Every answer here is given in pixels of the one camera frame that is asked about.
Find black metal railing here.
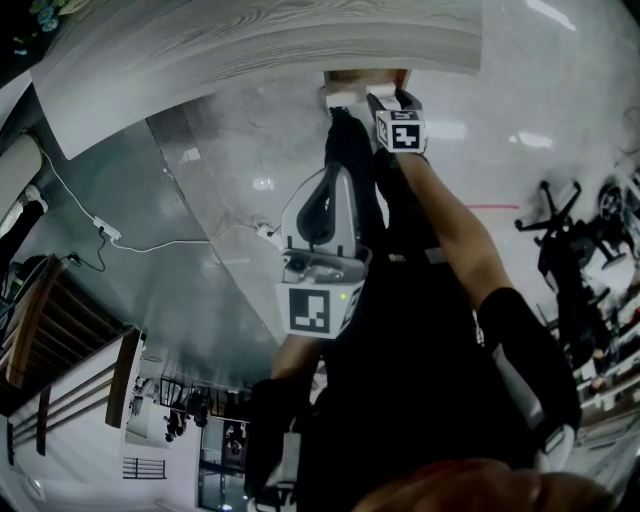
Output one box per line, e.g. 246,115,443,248
121,456,167,481

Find person's black clothing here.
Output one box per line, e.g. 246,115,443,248
242,105,584,512

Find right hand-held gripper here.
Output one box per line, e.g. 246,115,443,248
366,88,430,160

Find white power strip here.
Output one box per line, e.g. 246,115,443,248
92,215,123,242

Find white power adapter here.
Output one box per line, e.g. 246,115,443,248
251,221,284,250

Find grey wooden desk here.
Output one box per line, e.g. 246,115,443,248
29,0,484,162

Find person's right forearm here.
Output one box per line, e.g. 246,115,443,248
398,152,502,314

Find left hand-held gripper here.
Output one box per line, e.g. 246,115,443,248
275,164,374,341

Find black office chair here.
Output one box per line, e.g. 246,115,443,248
513,178,627,281

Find brown desk drawer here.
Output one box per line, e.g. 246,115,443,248
322,68,414,107

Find person's left forearm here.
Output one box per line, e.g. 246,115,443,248
269,333,327,387

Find white power cable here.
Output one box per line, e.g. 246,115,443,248
38,148,212,254

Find blue artificial flowers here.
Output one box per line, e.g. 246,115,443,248
13,0,69,56

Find person's face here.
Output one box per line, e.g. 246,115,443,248
349,457,617,512

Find black cable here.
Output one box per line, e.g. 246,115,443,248
64,227,109,274

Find wooden staircase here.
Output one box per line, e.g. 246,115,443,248
0,253,137,401

